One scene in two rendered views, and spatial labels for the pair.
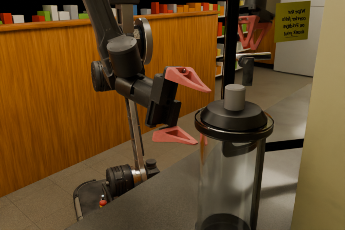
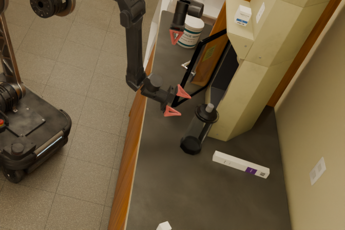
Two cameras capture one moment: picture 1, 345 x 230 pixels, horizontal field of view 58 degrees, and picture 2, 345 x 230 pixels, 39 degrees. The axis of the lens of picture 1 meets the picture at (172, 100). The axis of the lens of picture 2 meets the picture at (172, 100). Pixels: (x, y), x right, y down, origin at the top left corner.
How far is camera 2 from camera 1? 1.76 m
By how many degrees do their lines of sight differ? 49
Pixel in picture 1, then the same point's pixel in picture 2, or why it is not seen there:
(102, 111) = not seen: outside the picture
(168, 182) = (152, 125)
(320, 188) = (219, 122)
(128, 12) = not seen: outside the picture
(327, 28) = (234, 82)
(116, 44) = (154, 81)
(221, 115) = (209, 116)
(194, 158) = (150, 106)
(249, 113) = (214, 113)
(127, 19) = not seen: outside the picture
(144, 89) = (161, 96)
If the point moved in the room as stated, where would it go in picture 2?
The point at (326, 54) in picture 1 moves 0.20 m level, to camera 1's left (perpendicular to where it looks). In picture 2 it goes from (232, 89) to (198, 98)
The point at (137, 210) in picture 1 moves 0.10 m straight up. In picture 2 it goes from (153, 142) to (159, 127)
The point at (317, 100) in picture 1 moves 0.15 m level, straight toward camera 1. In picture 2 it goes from (225, 100) to (234, 125)
